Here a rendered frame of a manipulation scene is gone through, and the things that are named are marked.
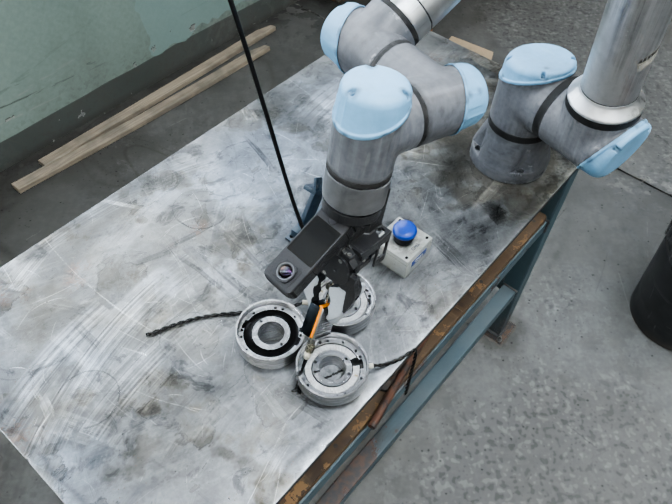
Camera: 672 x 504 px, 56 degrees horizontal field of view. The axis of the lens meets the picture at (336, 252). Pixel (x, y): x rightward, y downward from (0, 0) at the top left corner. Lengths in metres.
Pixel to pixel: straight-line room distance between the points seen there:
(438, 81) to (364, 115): 0.12
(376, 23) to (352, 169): 0.20
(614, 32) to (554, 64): 0.19
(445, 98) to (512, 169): 0.54
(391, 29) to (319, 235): 0.25
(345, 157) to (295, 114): 0.67
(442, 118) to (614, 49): 0.36
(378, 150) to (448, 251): 0.48
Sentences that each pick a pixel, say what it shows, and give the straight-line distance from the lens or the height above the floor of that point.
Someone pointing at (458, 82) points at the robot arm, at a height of 1.22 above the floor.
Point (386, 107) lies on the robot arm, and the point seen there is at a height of 1.26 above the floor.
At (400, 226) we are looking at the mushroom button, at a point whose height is 0.87.
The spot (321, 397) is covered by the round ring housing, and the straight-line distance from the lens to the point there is 0.89.
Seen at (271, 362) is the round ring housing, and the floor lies 0.83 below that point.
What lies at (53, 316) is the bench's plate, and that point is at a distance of 1.08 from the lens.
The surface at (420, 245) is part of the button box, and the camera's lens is 1.04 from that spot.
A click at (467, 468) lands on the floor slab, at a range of 1.79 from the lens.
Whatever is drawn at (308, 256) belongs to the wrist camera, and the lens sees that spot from 0.72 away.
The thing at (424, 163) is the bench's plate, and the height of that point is 0.80.
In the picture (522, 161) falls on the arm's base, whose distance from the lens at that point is 1.22.
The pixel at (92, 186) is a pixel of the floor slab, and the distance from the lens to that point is 2.41.
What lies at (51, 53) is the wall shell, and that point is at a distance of 2.48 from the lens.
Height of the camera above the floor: 1.64
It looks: 52 degrees down
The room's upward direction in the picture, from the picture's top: 3 degrees clockwise
